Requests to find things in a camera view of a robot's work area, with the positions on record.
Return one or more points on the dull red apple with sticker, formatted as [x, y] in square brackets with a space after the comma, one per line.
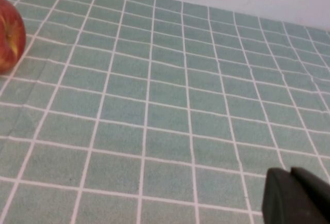
[10, 38]

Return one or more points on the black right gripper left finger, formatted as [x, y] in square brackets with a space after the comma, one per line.
[281, 200]

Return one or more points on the green checked tablecloth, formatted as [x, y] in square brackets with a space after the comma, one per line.
[167, 105]

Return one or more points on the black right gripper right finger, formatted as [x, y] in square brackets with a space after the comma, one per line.
[317, 193]

